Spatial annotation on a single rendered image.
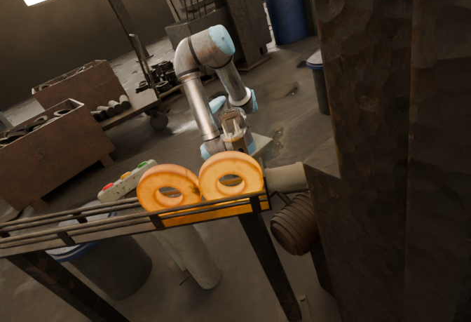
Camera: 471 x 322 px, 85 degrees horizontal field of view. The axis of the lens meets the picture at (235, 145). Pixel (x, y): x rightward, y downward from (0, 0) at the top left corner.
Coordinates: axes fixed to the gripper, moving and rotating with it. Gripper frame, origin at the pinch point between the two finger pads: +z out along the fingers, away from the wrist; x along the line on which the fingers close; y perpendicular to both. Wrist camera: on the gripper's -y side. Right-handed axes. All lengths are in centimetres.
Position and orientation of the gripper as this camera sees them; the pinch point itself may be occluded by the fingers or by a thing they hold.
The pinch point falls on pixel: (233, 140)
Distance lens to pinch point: 74.7
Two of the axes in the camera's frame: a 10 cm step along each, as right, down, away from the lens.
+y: -3.2, -9.2, -2.3
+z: -0.6, 2.6, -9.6
